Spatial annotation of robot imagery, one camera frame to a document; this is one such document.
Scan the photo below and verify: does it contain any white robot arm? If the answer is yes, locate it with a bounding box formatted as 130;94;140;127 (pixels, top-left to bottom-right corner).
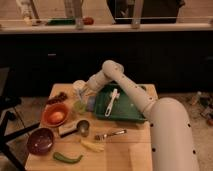
83;60;200;171

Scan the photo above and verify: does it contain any white paper cup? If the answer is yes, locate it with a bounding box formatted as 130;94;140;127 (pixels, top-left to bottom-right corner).
73;80;86;92

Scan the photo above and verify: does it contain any light green small cup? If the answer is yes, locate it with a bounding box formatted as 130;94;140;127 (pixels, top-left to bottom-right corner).
73;100;86;114

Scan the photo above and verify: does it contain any metal measuring cup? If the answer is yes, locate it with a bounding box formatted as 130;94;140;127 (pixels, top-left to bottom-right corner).
58;120;90;137

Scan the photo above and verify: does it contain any white plastic brush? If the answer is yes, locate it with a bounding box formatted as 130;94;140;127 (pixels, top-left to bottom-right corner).
105;89;120;117

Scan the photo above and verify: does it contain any orange fruit in bowl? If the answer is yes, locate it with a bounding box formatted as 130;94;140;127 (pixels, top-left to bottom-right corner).
49;112;64;123

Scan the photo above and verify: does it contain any orange bowl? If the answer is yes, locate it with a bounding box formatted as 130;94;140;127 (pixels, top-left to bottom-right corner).
41;103;69;127

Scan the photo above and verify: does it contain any green plastic tray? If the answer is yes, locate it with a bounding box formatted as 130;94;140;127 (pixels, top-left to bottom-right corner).
94;84;146;123

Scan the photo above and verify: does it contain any silver fork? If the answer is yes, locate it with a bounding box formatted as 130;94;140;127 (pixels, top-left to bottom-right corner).
94;130;127;141

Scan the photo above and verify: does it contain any yellow corn piece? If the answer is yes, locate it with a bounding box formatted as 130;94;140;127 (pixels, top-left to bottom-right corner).
81;140;104;152

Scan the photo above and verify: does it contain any dark purple bowl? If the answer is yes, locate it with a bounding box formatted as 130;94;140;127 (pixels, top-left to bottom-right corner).
27;128;54;155

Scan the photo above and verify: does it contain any green chili pepper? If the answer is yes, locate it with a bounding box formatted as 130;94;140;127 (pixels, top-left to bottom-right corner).
53;152;82;164

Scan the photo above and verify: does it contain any red object on counter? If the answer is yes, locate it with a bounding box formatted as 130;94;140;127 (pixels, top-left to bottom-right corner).
83;17;94;25

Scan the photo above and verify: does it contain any green object on counter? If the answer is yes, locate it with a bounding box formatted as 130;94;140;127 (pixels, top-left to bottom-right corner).
46;18;75;26

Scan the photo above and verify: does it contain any dark bin behind counter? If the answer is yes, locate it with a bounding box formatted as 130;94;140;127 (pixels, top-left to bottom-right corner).
106;0;185;24

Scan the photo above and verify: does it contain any black chair frame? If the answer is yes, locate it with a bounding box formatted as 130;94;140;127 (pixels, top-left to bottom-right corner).
0;67;41;171

